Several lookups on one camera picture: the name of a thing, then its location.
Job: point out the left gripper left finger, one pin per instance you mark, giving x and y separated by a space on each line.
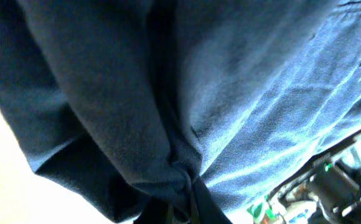
156 212

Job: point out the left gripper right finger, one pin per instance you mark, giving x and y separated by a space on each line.
203 208

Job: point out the navy blue shorts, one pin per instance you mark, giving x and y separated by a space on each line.
125 101

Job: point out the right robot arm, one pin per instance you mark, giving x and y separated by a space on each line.
320 183

